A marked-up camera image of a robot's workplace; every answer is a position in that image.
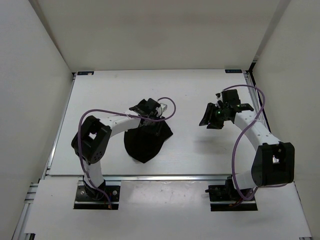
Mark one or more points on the aluminium frame rail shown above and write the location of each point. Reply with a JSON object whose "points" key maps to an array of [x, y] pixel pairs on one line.
{"points": [[258, 100], [31, 193]]}

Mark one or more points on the black skirt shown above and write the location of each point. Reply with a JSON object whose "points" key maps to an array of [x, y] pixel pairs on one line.
{"points": [[144, 145]]}

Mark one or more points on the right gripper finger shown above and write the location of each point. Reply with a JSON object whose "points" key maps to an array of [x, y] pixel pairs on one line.
{"points": [[215, 124], [209, 113]]}

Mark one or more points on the left blue table label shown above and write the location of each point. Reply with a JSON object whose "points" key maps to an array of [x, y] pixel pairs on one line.
{"points": [[85, 73]]}

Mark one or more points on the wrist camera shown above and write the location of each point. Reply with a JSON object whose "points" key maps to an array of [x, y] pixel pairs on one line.
{"points": [[219, 97], [163, 107]]}

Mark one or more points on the right blue table label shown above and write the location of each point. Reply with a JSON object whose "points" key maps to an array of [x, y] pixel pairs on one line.
{"points": [[233, 71]]}

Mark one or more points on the right aluminium frame rail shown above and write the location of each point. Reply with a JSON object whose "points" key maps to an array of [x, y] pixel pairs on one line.
{"points": [[258, 100]]}

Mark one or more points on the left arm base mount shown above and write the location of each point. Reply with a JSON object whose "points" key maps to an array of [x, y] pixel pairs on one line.
{"points": [[85, 201]]}

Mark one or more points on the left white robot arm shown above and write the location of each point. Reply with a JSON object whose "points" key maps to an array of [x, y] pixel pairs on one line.
{"points": [[91, 141]]}

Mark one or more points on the left aluminium frame rail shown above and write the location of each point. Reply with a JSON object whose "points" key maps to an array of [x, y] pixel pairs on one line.
{"points": [[31, 193]]}

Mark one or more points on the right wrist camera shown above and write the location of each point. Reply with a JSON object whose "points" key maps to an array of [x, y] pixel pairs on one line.
{"points": [[219, 97]]}

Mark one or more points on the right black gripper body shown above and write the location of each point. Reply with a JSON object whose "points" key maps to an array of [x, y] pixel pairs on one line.
{"points": [[220, 113]]}

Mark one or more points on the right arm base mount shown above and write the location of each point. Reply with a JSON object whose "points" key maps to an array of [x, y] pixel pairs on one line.
{"points": [[225, 198]]}

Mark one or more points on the blue table label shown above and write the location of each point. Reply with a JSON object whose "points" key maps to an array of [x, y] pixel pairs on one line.
{"points": [[233, 71], [85, 73]]}

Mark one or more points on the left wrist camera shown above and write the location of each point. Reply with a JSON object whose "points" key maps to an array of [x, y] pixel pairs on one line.
{"points": [[163, 107]]}

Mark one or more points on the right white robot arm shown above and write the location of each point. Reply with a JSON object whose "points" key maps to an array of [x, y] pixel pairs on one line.
{"points": [[274, 161]]}

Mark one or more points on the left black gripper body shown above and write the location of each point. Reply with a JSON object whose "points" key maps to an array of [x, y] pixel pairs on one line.
{"points": [[153, 124]]}

